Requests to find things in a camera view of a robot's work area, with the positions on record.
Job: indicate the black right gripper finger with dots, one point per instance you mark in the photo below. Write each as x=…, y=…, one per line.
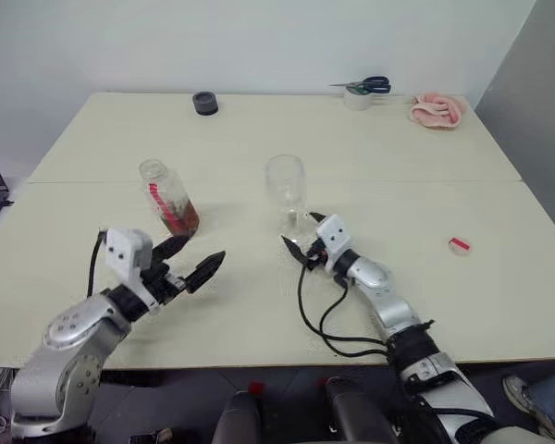
x=317, y=217
x=295, y=250

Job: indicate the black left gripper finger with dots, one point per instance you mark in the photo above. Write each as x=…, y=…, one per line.
x=205, y=273
x=171, y=247

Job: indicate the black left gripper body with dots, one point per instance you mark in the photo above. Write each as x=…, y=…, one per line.
x=164, y=284

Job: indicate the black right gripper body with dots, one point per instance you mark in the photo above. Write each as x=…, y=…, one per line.
x=315, y=258

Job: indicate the glass bottle with red liquid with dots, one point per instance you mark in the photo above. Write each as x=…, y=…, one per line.
x=173, y=208

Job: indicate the clear wine glass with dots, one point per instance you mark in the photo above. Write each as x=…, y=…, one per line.
x=287, y=185

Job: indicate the red and white bottle cap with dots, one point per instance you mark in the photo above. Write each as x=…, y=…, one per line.
x=459, y=245

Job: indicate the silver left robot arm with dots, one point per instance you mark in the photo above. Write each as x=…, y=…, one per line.
x=69, y=351

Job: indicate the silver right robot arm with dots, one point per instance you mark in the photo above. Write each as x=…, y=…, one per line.
x=398, y=314

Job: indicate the white tape roll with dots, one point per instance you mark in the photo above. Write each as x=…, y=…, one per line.
x=357, y=98

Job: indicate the small red object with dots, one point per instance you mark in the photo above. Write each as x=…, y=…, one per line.
x=257, y=387

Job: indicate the dark rounded shape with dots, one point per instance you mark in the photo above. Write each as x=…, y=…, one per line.
x=356, y=411
x=238, y=421

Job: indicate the pink cloth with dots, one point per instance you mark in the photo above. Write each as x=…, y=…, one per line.
x=437, y=111

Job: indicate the white sneaker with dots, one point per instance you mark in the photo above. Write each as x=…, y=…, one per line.
x=522, y=398

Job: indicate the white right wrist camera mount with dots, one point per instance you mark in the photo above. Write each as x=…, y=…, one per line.
x=334, y=236

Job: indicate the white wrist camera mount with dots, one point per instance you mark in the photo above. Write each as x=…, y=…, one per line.
x=334, y=236
x=125, y=252

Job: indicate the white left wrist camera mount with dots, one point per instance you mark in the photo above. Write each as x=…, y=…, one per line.
x=125, y=252

